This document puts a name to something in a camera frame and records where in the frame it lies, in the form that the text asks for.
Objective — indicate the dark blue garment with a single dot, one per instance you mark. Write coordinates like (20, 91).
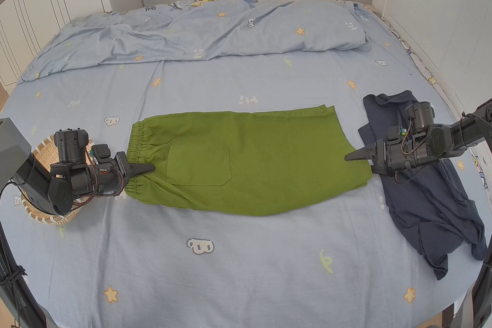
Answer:
(430, 211)

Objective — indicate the pale blue quilt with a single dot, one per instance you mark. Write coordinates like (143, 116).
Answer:
(192, 34)

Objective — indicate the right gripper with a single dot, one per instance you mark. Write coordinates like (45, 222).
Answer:
(403, 157)

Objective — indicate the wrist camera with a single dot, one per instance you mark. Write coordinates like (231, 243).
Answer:
(396, 135)
(102, 153)

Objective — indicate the round woven basket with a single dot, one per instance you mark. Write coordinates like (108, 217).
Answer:
(38, 147)

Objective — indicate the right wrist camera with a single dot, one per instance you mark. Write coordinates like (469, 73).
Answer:
(396, 135)

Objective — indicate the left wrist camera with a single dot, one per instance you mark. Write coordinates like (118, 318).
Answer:
(102, 153)

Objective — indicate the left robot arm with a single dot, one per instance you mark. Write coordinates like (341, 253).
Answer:
(34, 180)

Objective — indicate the green shorts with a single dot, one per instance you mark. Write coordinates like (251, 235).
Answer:
(269, 165)

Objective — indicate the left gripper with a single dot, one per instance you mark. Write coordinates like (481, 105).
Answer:
(103, 182)

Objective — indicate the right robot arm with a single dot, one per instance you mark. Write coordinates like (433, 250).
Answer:
(465, 130)

